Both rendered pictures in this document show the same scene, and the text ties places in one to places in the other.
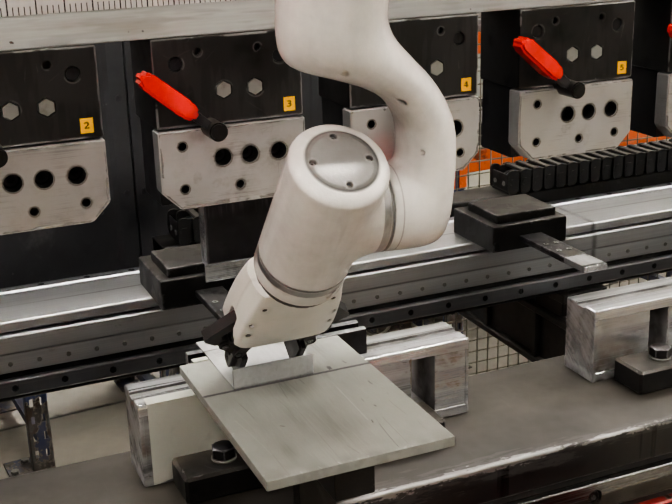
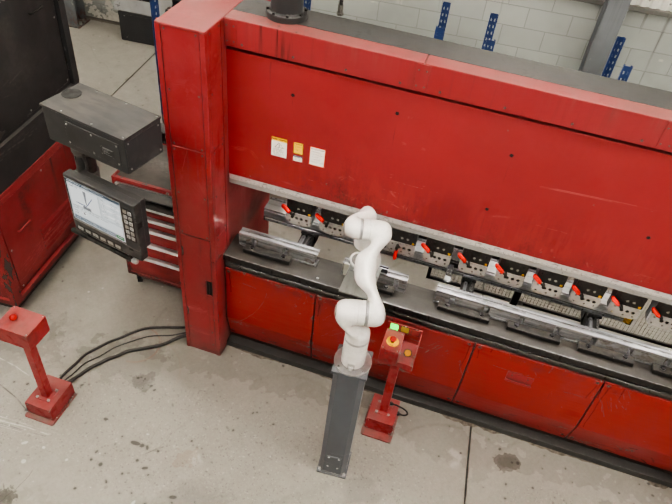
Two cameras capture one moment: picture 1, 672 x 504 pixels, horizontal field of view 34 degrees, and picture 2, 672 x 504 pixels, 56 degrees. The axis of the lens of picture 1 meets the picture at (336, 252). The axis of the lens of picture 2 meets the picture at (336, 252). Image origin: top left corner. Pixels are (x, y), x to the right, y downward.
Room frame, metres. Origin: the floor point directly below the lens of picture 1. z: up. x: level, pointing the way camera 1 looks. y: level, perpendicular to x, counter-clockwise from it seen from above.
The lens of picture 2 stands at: (-1.19, -1.33, 3.55)
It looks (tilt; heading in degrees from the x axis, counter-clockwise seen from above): 43 degrees down; 36
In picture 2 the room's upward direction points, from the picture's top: 7 degrees clockwise
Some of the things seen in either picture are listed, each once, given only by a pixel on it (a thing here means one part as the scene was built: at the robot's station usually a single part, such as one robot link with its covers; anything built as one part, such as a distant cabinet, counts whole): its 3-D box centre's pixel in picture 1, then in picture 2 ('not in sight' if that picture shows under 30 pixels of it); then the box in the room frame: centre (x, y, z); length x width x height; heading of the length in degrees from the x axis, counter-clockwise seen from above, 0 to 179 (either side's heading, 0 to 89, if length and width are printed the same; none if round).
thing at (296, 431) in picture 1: (306, 402); (360, 279); (0.98, 0.03, 1.00); 0.26 x 0.18 x 0.01; 23
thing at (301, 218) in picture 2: not in sight; (301, 209); (0.95, 0.48, 1.26); 0.15 x 0.09 x 0.17; 113
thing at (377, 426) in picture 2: not in sight; (381, 417); (0.92, -0.34, 0.06); 0.25 x 0.20 x 0.12; 23
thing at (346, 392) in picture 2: not in sight; (342, 416); (0.50, -0.30, 0.50); 0.18 x 0.18 x 1.00; 28
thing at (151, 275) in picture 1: (213, 289); not in sight; (1.26, 0.15, 1.01); 0.26 x 0.12 x 0.05; 23
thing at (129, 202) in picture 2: not in sight; (110, 212); (0.07, 0.98, 1.42); 0.45 x 0.12 x 0.36; 102
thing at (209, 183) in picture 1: (219, 112); not in sight; (1.10, 0.11, 1.26); 0.15 x 0.09 x 0.17; 113
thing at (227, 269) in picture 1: (248, 232); not in sight; (1.11, 0.09, 1.13); 0.10 x 0.02 x 0.10; 113
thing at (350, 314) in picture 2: not in sight; (353, 320); (0.48, -0.28, 1.30); 0.19 x 0.12 x 0.24; 129
